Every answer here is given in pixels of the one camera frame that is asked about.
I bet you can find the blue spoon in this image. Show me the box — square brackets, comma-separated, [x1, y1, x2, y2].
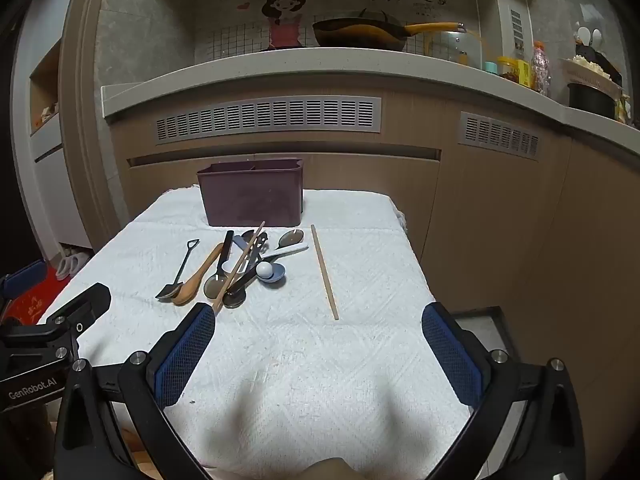
[232, 234, 287, 286]

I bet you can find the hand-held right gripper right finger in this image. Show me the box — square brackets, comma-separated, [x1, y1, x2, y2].
[421, 301, 587, 480]

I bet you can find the glass pot lid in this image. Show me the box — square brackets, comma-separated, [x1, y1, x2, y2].
[425, 30, 483, 68]

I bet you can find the black shovel-shaped spoon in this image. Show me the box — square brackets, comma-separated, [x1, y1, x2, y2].
[155, 239, 200, 302]

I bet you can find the white shelf unit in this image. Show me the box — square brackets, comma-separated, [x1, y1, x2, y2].
[10, 0, 96, 261]

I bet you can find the red floor mat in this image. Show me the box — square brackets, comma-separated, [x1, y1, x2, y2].
[0, 265, 66, 331]

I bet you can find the white textured towel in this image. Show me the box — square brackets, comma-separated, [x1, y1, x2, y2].
[37, 187, 481, 480]

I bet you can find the dark translucent spoon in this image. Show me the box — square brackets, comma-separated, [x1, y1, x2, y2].
[203, 230, 235, 299]

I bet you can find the short grey vent grille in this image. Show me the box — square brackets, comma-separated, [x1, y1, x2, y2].
[457, 111, 543, 162]

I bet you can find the black wok yellow handle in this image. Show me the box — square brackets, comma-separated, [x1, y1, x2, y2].
[312, 17, 467, 52]

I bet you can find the wooden chopstick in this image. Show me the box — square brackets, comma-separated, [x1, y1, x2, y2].
[212, 220, 266, 313]
[311, 224, 340, 321]

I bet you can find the black pot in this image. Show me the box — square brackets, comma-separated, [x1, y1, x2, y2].
[567, 82, 618, 121]

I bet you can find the cartoon wall sticker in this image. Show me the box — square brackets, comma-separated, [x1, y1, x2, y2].
[220, 0, 451, 50]

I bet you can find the plastic bottle orange cap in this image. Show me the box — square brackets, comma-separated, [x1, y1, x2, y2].
[530, 41, 552, 97]

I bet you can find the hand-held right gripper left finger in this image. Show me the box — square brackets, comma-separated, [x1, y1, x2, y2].
[54, 302, 217, 480]

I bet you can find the purple plastic utensil holder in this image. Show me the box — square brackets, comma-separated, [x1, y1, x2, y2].
[196, 158, 306, 227]

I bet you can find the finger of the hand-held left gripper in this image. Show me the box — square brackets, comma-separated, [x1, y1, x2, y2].
[0, 260, 47, 322]
[37, 282, 112, 361]

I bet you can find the grey kitchen countertop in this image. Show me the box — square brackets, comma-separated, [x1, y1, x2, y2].
[100, 46, 640, 143]

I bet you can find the wooden kitchen cabinet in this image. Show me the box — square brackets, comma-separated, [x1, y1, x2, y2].
[107, 85, 640, 480]

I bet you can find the long grey vent grille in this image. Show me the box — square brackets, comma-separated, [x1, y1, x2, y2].
[154, 95, 383, 147]

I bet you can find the white ceramic spoon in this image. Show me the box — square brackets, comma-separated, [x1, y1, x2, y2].
[256, 243, 310, 282]

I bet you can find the cardboard box on ledge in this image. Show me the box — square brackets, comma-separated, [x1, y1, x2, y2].
[559, 55, 623, 93]

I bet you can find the black utensil crock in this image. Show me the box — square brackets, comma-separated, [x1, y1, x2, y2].
[575, 42, 623, 86]

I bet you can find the white wall appliance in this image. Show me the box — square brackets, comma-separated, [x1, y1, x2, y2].
[492, 0, 533, 61]

